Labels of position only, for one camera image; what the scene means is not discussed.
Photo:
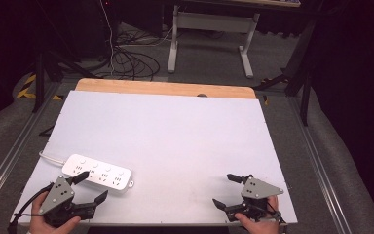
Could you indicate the person's right hand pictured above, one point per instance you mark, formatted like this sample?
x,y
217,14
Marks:
x,y
263,224

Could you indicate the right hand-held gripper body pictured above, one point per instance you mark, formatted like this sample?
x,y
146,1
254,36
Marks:
x,y
258,191

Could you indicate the yellow black floor tape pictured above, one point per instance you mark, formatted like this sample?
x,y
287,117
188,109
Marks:
x,y
29,87

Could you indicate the black metal stand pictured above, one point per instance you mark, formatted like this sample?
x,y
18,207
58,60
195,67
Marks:
x,y
305,81

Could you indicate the white power strip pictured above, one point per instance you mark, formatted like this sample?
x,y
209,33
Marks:
x,y
97,172

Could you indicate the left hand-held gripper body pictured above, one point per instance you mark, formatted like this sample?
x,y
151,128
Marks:
x,y
56,195

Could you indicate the dark computer case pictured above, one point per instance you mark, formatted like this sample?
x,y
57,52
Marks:
x,y
94,26

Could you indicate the white metal desk frame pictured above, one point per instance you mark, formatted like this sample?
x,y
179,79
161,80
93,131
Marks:
x,y
212,21

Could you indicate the aluminium floor rail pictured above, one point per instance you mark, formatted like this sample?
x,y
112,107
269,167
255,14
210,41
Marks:
x,y
318,169
13,152

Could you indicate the person's left hand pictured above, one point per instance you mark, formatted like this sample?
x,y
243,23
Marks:
x,y
39,219

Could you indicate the black tripod stand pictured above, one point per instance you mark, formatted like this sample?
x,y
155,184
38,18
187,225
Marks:
x,y
39,81

